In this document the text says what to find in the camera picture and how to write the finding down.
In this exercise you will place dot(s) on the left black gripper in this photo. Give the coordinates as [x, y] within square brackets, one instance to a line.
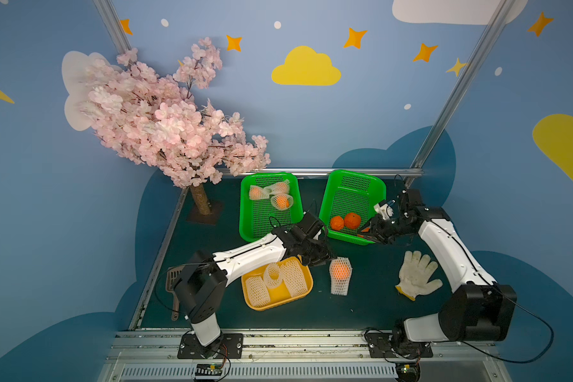
[316, 246]

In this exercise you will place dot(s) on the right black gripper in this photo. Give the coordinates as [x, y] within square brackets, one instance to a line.
[382, 228]

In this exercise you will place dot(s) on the white foam net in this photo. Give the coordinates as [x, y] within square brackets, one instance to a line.
[293, 277]
[272, 276]
[257, 292]

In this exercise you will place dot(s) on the netted orange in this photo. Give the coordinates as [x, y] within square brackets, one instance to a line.
[257, 193]
[281, 187]
[340, 272]
[282, 202]

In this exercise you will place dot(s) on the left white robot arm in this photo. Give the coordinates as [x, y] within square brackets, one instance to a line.
[202, 282]

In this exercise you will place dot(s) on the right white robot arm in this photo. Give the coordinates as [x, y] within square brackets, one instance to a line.
[479, 308]

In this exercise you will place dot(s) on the yellow plastic tray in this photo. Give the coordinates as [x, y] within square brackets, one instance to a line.
[280, 295]

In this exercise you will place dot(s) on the left green plastic basket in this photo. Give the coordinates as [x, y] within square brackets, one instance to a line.
[257, 218]

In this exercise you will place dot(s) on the green plastic basket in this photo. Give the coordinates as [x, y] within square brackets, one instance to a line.
[257, 218]
[350, 192]

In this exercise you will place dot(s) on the white cotton work glove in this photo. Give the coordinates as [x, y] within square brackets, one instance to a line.
[415, 275]

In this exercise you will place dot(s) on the right green plastic basket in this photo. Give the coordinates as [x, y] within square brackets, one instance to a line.
[350, 192]

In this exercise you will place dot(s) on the pink artificial blossom tree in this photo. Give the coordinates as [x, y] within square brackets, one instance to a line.
[153, 120]

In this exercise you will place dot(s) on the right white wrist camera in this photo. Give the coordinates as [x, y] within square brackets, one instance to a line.
[384, 209]

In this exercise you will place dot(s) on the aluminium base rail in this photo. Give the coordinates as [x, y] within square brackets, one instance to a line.
[292, 355]

